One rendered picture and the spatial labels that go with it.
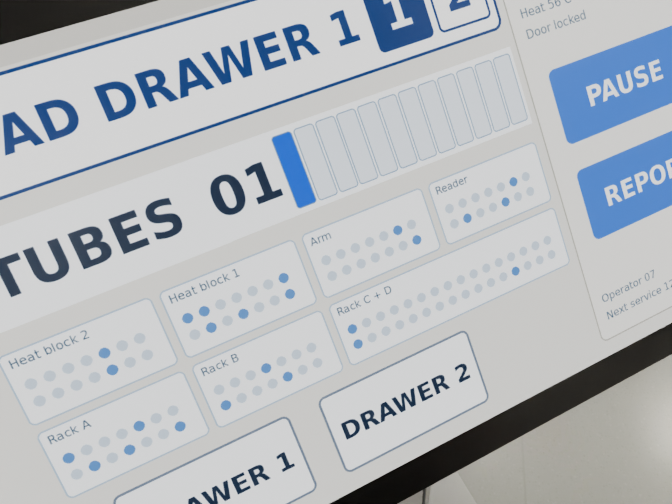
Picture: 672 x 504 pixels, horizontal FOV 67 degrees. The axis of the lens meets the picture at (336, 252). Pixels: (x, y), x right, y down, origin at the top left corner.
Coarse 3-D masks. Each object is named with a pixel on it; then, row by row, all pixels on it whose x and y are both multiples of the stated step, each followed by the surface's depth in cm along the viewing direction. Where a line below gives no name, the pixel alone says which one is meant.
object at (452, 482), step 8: (456, 472) 117; (440, 480) 116; (448, 480) 116; (456, 480) 116; (432, 488) 115; (440, 488) 115; (448, 488) 115; (456, 488) 115; (464, 488) 115; (416, 496) 74; (424, 496) 76; (432, 496) 114; (440, 496) 114; (448, 496) 114; (456, 496) 114; (464, 496) 114
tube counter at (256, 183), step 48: (384, 96) 27; (432, 96) 27; (480, 96) 28; (240, 144) 25; (288, 144) 25; (336, 144) 26; (384, 144) 27; (432, 144) 27; (240, 192) 25; (288, 192) 26; (336, 192) 26
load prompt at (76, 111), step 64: (256, 0) 25; (320, 0) 25; (384, 0) 26; (448, 0) 27; (64, 64) 23; (128, 64) 23; (192, 64) 24; (256, 64) 25; (320, 64) 26; (384, 64) 26; (0, 128) 22; (64, 128) 23; (128, 128) 24; (192, 128) 24; (0, 192) 22
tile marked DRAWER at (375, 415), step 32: (416, 352) 28; (448, 352) 29; (352, 384) 27; (384, 384) 28; (416, 384) 28; (448, 384) 29; (480, 384) 29; (352, 416) 27; (384, 416) 28; (416, 416) 28; (448, 416) 29; (352, 448) 28; (384, 448) 28
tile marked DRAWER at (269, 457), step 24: (264, 432) 26; (288, 432) 27; (216, 456) 26; (240, 456) 26; (264, 456) 26; (288, 456) 27; (168, 480) 25; (192, 480) 26; (216, 480) 26; (240, 480) 26; (264, 480) 27; (288, 480) 27; (312, 480) 27
